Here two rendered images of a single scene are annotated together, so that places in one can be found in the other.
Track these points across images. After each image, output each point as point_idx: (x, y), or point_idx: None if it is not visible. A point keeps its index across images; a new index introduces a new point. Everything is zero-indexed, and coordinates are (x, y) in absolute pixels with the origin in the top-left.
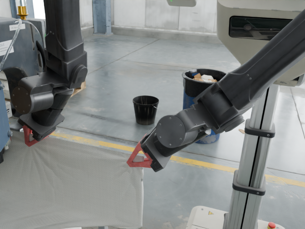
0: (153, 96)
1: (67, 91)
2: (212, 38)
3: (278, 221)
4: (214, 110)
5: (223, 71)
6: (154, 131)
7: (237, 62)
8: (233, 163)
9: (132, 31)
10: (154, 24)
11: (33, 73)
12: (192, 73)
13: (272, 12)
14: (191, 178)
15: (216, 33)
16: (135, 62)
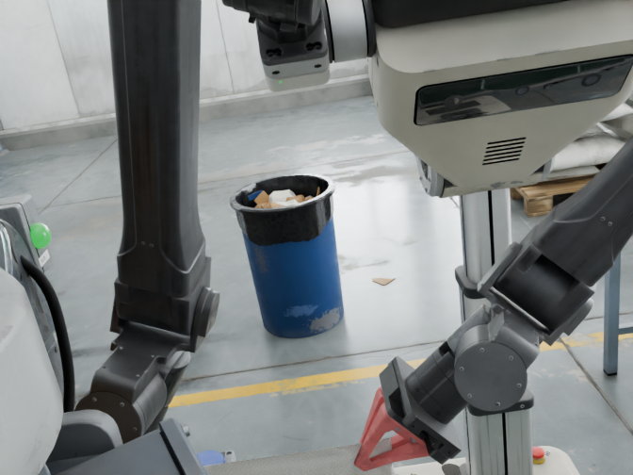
0: None
1: (180, 358)
2: (235, 106)
3: None
4: (538, 300)
5: (310, 173)
6: (403, 380)
7: (306, 143)
8: (394, 353)
9: (52, 133)
10: (99, 106)
11: None
12: (248, 195)
13: (498, 65)
14: (329, 417)
15: (240, 94)
16: (89, 201)
